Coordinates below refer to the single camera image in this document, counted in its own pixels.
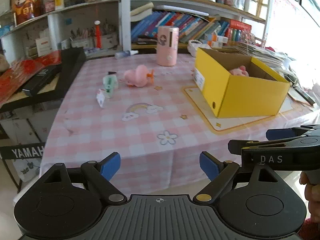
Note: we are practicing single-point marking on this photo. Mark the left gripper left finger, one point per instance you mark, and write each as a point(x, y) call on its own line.
point(109, 166)

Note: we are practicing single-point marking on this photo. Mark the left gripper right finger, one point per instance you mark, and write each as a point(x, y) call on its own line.
point(209, 165)

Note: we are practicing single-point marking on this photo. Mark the green white toy figure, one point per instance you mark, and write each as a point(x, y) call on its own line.
point(110, 82)

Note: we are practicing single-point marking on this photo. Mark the pink plush pig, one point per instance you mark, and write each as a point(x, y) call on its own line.
point(240, 71)

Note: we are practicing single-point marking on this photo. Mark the person right hand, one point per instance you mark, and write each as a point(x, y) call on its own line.
point(312, 195)

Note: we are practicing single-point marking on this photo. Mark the pink checkered tablecloth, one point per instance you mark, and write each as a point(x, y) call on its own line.
point(157, 130)

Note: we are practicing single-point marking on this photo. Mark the yellow cardboard box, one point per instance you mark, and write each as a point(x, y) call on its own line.
point(229, 96)

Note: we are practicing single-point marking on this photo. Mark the stack of papers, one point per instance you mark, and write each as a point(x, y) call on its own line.
point(272, 59)

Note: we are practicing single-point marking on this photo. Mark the black keyboard case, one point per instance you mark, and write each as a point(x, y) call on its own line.
point(72, 60)

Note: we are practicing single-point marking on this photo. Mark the black pen box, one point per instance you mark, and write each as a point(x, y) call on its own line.
point(40, 80)

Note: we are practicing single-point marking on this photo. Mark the white tube on table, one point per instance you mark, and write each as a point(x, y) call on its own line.
point(127, 53)

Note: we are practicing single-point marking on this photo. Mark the white quilted handbag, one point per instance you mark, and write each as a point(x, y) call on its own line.
point(193, 45)

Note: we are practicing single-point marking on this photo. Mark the orange white medicine boxes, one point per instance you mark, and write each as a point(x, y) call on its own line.
point(215, 41)

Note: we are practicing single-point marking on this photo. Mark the red paper packets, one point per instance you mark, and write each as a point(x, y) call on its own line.
point(21, 71)

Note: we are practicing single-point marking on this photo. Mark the red tassel ornament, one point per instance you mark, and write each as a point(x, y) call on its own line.
point(98, 34)

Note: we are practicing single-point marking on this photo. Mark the pink cylindrical humidifier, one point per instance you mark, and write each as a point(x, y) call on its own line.
point(167, 45)

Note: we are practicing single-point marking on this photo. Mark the row of colourful books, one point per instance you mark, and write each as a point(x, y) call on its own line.
point(190, 26)

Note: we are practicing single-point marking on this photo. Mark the white bookshelf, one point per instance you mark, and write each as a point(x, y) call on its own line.
point(14, 47)

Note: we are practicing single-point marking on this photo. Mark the fortune god figurine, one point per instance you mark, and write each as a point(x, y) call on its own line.
point(25, 10)

